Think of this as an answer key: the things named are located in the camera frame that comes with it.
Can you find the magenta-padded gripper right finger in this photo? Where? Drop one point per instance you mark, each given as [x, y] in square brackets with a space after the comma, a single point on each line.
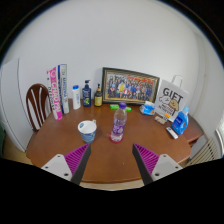
[146, 158]

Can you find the blue tissue pack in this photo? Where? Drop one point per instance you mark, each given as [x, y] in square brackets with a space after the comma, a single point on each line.
[147, 109]

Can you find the white blue-capped lotion bottle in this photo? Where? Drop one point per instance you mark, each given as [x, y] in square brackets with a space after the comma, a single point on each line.
[76, 100]

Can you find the white door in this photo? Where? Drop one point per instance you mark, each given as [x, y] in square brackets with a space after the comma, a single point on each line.
[11, 106]

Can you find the white remote control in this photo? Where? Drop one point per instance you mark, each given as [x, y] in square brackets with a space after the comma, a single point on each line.
[172, 132]

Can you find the white radiator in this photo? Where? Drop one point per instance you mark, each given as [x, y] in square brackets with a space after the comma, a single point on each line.
[203, 151]

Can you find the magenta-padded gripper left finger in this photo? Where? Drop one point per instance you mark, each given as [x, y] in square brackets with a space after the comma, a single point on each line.
[77, 158]

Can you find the dark wooden chair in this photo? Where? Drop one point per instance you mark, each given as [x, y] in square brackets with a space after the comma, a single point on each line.
[33, 106]

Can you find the blue painted ceramic mug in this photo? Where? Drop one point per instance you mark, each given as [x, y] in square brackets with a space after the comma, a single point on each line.
[87, 133]

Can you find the white paper gift bag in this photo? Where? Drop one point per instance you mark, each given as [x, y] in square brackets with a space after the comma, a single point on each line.
[171, 100]

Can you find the dark blue pump bottle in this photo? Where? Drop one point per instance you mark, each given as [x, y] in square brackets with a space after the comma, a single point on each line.
[87, 98]

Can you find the amber pump bottle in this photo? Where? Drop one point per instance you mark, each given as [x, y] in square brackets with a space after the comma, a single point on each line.
[98, 99]

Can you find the small snack box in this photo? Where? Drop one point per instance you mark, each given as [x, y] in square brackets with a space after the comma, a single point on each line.
[161, 119]

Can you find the blue detergent bottle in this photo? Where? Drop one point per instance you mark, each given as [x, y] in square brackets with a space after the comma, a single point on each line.
[180, 124]

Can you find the framed group photo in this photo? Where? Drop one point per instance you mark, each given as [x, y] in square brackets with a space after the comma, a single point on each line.
[130, 86]

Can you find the clear purple-capped water bottle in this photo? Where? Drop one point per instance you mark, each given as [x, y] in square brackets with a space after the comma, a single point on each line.
[119, 125]

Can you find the small green packet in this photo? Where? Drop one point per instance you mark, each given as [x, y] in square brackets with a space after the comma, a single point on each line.
[128, 108]
[114, 106]

